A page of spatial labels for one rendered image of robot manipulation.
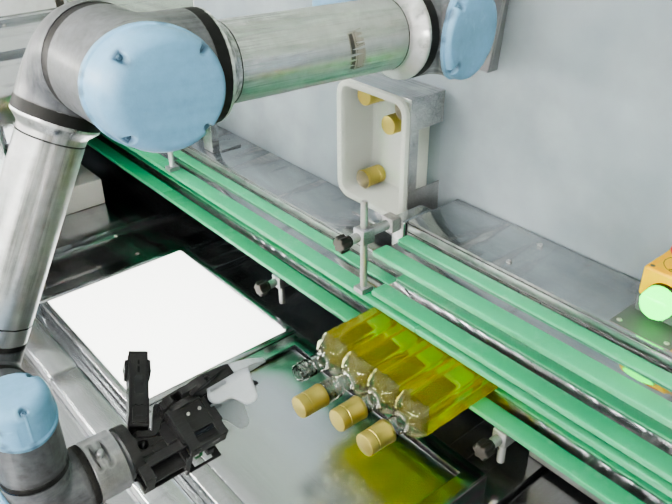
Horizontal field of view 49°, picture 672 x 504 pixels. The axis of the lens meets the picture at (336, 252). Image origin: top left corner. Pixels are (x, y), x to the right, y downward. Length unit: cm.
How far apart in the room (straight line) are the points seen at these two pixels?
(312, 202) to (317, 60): 70
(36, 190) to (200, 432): 34
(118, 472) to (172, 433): 8
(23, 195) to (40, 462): 28
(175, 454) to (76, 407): 42
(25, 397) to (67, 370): 62
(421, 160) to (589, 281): 36
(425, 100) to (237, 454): 64
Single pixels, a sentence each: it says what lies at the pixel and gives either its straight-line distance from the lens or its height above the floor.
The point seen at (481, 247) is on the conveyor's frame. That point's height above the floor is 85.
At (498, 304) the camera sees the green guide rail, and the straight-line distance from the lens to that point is 107.
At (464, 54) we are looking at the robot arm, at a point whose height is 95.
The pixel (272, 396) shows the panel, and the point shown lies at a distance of 129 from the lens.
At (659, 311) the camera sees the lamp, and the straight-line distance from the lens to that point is 102.
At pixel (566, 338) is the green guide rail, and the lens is 103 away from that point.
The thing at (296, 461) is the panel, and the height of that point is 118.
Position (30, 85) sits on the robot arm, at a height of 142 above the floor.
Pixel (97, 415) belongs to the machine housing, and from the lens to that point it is 132.
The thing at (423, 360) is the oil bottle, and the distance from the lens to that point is 112.
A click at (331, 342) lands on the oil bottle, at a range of 115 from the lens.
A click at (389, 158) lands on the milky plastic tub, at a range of 137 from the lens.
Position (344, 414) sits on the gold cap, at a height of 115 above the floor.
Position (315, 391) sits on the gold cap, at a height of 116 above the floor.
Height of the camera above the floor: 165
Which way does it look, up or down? 33 degrees down
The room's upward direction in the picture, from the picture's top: 114 degrees counter-clockwise
